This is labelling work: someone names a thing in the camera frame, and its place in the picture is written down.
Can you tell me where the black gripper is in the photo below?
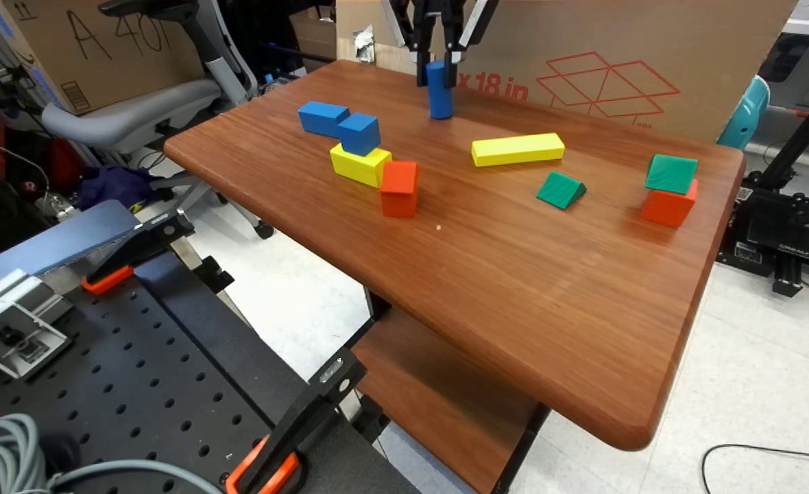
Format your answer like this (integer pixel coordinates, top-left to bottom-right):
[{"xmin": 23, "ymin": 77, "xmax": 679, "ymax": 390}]
[{"xmin": 391, "ymin": 0, "xmax": 503, "ymax": 91}]

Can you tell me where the blue cylindrical block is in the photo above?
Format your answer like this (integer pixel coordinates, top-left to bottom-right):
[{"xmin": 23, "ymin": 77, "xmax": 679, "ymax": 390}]
[{"xmin": 426, "ymin": 61, "xmax": 456, "ymax": 122}]

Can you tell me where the blue square block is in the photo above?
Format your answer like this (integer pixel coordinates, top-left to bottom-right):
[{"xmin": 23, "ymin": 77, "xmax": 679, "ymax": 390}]
[{"xmin": 334, "ymin": 111, "xmax": 385, "ymax": 155}]

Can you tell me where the long yellow block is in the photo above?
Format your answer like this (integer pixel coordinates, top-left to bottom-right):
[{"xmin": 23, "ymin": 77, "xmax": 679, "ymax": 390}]
[{"xmin": 470, "ymin": 132, "xmax": 569, "ymax": 169}]

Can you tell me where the blue rectangular block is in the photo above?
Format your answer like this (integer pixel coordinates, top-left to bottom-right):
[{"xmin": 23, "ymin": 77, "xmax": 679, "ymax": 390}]
[{"xmin": 296, "ymin": 99, "xmax": 351, "ymax": 143}]

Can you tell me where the yellow arch block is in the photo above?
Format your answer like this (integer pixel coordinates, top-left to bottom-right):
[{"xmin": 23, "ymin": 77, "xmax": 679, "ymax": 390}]
[{"xmin": 330, "ymin": 139, "xmax": 396, "ymax": 191}]

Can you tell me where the tall orange block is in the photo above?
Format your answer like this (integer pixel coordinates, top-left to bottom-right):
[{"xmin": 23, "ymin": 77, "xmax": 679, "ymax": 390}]
[{"xmin": 380, "ymin": 159, "xmax": 423, "ymax": 220}]

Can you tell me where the green wedge block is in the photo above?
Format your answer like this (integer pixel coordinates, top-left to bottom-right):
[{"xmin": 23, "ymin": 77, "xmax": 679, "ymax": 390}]
[
  {"xmin": 646, "ymin": 151, "xmax": 703, "ymax": 196},
  {"xmin": 535, "ymin": 169, "xmax": 591, "ymax": 211}
]

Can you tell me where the orange cube block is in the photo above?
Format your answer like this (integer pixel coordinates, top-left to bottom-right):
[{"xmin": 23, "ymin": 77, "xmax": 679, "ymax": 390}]
[{"xmin": 639, "ymin": 179, "xmax": 703, "ymax": 229}]

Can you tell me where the large printed cardboard box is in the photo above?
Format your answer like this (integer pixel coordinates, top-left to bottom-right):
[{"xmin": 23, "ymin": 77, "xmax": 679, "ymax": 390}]
[{"xmin": 332, "ymin": 0, "xmax": 801, "ymax": 147}]

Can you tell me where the teal chair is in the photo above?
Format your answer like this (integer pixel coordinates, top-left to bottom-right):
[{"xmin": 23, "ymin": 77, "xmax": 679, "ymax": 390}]
[{"xmin": 717, "ymin": 74, "xmax": 776, "ymax": 152}]

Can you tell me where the gray office chair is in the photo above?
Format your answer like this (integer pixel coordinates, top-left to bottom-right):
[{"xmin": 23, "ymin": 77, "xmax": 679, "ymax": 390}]
[{"xmin": 40, "ymin": 0, "xmax": 278, "ymax": 240}]

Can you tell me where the handwritten cardboard box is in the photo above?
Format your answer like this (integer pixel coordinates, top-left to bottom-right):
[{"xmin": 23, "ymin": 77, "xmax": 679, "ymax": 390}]
[{"xmin": 0, "ymin": 0, "xmax": 212, "ymax": 118}]

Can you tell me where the blue cloth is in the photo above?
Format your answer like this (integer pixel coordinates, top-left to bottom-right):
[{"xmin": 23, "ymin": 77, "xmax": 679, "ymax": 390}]
[{"xmin": 77, "ymin": 162, "xmax": 157, "ymax": 213}]

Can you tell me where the black equipment rack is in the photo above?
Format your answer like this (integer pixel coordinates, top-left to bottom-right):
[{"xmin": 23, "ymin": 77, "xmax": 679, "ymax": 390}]
[{"xmin": 718, "ymin": 100, "xmax": 809, "ymax": 308}]

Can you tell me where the blue gray metal panel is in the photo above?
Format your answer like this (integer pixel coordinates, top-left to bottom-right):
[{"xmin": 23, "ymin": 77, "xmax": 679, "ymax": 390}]
[{"xmin": 0, "ymin": 196, "xmax": 140, "ymax": 308}]

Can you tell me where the black perforated breadboard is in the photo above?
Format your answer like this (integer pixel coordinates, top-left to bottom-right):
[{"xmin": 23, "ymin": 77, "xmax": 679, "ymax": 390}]
[{"xmin": 0, "ymin": 251, "xmax": 426, "ymax": 494}]

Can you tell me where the wooden table pedestal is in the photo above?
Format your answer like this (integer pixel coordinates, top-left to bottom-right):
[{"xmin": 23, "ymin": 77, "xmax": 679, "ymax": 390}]
[{"xmin": 351, "ymin": 305, "xmax": 552, "ymax": 494}]

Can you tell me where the black clamp orange handle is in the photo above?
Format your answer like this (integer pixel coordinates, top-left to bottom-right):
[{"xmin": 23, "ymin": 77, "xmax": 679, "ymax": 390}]
[
  {"xmin": 79, "ymin": 211, "xmax": 199, "ymax": 299},
  {"xmin": 223, "ymin": 350, "xmax": 369, "ymax": 494}
]

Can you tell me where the aluminium bracket plate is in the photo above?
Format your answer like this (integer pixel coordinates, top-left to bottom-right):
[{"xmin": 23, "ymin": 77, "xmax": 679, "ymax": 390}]
[{"xmin": 0, "ymin": 269, "xmax": 75, "ymax": 380}]

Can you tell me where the black floor cable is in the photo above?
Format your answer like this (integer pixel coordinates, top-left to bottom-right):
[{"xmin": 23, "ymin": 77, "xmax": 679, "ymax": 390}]
[{"xmin": 699, "ymin": 441, "xmax": 809, "ymax": 494}]

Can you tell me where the gray coiled cable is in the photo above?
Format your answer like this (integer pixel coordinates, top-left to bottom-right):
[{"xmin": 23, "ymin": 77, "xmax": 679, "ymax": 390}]
[{"xmin": 0, "ymin": 412, "xmax": 225, "ymax": 494}]

